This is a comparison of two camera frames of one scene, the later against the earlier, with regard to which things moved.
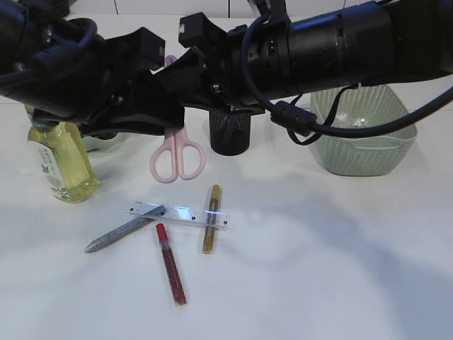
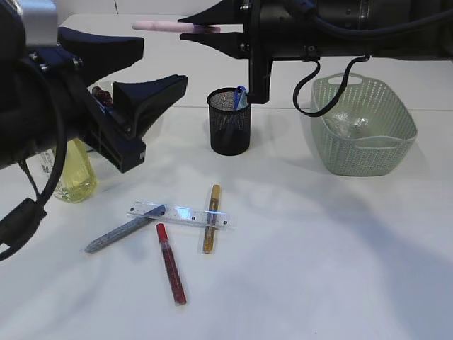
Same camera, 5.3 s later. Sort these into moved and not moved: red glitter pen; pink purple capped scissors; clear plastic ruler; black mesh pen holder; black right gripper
Moved: black right gripper; pink purple capped scissors
Not moved: clear plastic ruler; red glitter pen; black mesh pen holder
